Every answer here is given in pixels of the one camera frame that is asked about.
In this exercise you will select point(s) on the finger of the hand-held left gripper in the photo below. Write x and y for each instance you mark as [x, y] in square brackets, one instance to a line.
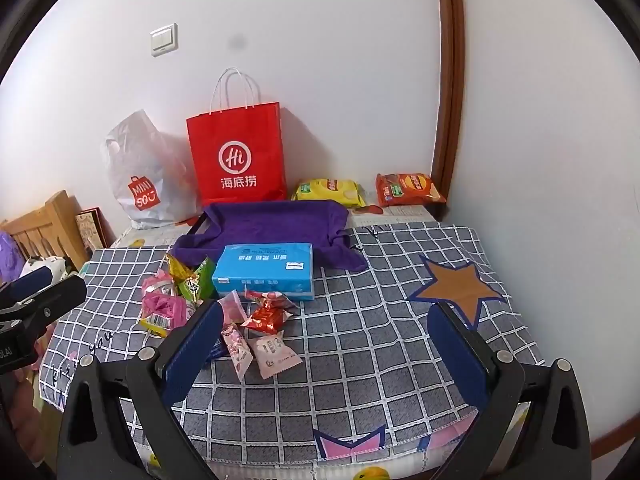
[55, 297]
[30, 280]

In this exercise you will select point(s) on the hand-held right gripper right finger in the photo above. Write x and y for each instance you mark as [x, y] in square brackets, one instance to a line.
[457, 360]

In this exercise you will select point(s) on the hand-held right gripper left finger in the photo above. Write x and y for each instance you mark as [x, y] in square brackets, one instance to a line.
[195, 350]

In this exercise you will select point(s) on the blue snack packet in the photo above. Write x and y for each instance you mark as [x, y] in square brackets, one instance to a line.
[218, 349]

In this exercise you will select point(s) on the small yellow snack packet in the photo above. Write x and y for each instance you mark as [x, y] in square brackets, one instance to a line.
[154, 327]

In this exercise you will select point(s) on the green snack packet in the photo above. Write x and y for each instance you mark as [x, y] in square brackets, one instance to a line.
[200, 282]

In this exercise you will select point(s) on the red foil snack packet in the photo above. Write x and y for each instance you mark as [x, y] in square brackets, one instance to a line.
[265, 319]

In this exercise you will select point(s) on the pale pink candy packet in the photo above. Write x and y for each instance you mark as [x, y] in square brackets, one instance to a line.
[272, 355]

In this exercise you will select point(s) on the red and white snack packet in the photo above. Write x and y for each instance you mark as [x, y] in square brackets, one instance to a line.
[275, 300]

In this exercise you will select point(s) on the white and black soft toy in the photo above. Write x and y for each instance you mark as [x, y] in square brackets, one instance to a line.
[45, 262]

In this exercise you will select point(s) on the purple bag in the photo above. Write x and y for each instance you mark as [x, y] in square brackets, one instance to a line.
[7, 257]

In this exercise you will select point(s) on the light wooden furniture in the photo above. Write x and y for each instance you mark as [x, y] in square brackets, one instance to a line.
[45, 225]

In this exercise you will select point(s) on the grey checked blanket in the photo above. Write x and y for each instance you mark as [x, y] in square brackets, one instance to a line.
[375, 335]

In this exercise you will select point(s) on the blue tissue pack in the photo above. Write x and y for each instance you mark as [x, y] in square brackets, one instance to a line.
[265, 265]

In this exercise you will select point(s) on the purple towel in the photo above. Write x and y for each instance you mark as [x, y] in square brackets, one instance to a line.
[280, 222]

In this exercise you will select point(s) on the white plastic bag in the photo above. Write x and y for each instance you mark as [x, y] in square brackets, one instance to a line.
[145, 170]

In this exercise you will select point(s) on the orange chips bag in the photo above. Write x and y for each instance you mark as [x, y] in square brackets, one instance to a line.
[407, 187]

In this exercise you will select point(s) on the yellow chips bag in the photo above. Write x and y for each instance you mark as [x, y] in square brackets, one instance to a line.
[327, 190]

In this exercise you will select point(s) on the red paper bag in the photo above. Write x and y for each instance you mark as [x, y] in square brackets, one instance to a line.
[235, 135]

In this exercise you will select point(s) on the picture frame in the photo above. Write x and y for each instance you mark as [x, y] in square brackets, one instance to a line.
[90, 227]

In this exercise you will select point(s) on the white light switch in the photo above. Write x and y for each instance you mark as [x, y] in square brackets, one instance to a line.
[164, 40]

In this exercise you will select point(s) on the brown wooden door frame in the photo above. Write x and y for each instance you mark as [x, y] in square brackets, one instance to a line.
[450, 85]

